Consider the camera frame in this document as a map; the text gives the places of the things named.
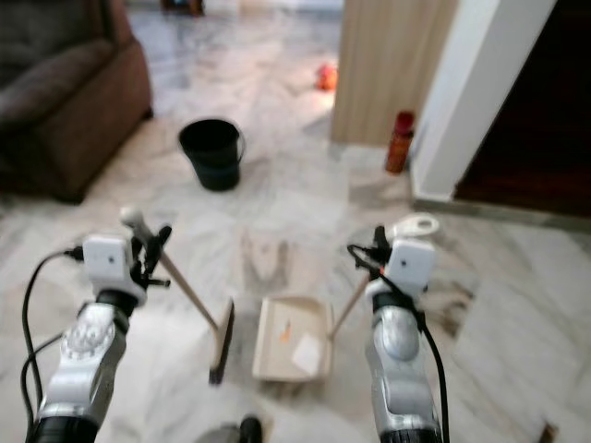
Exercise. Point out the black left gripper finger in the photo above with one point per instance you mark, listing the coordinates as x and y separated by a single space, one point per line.
161 251

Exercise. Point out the beige plastic dustpan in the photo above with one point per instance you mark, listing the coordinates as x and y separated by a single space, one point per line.
286 318

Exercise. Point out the beige broom purple bristles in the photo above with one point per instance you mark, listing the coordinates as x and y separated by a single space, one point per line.
221 351

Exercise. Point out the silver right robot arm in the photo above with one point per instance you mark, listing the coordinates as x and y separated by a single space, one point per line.
397 369

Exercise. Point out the small brown floor object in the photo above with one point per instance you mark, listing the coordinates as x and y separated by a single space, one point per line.
549 434

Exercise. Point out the red bottle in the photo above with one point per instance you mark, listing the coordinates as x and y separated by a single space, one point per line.
400 143

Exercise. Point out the black bucket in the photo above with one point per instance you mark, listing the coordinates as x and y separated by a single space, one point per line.
212 152

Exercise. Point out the white paper scrap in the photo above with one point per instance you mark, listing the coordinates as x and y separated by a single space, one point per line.
307 354

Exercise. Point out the orange round object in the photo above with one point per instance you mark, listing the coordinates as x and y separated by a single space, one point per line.
326 77

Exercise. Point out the light wood panel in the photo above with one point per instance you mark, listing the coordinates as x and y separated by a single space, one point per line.
388 65

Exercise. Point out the brown fabric sofa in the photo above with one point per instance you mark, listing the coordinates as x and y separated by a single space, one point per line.
65 97

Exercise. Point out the grey robot leg black foot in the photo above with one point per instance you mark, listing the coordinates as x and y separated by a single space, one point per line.
245 430

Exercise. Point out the dark brown wooden door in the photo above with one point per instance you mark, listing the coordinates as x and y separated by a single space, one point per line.
536 120

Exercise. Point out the dark wooden furniture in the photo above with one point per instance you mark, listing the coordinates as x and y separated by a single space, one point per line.
181 5

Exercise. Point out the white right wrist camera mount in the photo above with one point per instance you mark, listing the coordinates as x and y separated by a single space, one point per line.
414 268

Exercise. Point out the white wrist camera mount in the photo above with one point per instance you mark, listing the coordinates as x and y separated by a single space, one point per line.
106 263
414 268

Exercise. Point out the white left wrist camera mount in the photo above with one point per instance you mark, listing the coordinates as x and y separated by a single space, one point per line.
106 263

